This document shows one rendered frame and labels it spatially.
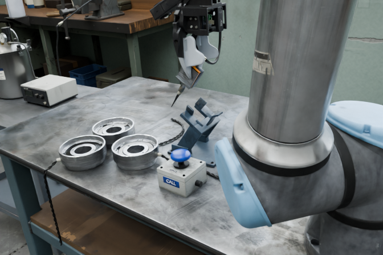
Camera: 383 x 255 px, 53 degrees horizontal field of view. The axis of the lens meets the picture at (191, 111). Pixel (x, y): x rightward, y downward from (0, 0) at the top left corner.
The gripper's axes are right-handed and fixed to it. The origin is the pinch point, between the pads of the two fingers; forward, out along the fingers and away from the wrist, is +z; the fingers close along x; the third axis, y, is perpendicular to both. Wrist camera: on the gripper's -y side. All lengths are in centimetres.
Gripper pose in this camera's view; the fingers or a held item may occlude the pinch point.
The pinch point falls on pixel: (191, 69)
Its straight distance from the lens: 83.5
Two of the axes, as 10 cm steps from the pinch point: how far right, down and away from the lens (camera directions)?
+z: 0.7, 9.2, 3.9
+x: 5.8, -3.5, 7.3
